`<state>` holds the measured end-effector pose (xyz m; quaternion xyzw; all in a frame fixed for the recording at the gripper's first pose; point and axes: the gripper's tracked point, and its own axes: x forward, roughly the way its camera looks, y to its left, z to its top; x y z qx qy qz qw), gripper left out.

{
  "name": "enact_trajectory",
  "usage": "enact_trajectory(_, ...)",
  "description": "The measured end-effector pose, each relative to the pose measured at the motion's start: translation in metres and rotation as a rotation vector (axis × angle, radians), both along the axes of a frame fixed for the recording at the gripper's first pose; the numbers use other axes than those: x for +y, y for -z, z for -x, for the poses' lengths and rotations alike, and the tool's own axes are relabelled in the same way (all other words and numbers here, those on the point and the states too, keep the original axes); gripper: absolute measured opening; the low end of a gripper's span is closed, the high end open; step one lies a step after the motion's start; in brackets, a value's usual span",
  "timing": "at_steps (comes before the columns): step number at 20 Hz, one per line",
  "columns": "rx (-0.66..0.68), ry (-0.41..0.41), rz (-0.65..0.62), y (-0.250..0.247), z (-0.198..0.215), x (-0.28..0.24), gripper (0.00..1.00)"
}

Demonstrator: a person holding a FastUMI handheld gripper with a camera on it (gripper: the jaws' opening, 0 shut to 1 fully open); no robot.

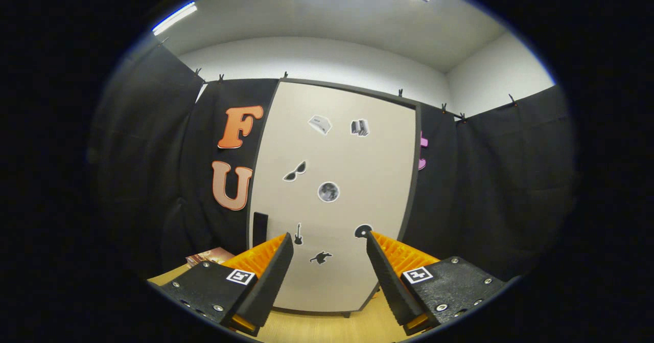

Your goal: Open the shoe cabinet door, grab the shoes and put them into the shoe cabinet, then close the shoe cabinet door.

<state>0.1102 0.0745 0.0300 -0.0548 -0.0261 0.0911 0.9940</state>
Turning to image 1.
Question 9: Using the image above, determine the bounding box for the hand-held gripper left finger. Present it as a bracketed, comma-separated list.
[148, 232, 295, 337]

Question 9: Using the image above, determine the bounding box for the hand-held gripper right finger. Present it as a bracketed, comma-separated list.
[365, 231, 511, 336]

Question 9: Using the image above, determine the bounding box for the dark grey shoe cabinet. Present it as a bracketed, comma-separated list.
[246, 77, 423, 318]

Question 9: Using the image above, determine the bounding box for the brown hardcover book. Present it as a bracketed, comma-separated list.
[185, 247, 236, 268]

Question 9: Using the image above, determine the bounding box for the black backdrop cloth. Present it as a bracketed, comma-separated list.
[89, 41, 575, 282]

